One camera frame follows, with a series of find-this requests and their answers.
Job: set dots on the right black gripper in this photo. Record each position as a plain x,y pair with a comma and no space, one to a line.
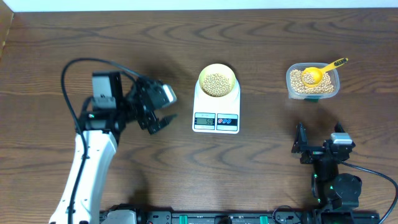
300,145

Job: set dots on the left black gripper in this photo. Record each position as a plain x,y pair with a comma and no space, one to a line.
153,124

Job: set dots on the yellow measuring scoop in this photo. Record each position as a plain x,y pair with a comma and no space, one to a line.
312,76

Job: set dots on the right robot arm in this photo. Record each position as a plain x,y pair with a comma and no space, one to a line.
337,193

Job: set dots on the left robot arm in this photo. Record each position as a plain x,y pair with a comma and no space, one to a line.
103,118

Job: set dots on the white digital kitchen scale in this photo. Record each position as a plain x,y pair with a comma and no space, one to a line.
216,114

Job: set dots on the soybeans in yellow bowl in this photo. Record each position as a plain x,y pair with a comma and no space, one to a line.
216,85

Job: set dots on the yellow bowl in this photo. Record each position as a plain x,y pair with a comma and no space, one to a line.
218,68

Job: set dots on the clear plastic container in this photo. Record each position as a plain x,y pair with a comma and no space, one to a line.
304,96

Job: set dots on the soybeans pile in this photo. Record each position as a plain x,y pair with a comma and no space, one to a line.
297,84

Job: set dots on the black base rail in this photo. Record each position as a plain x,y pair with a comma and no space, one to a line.
125,213

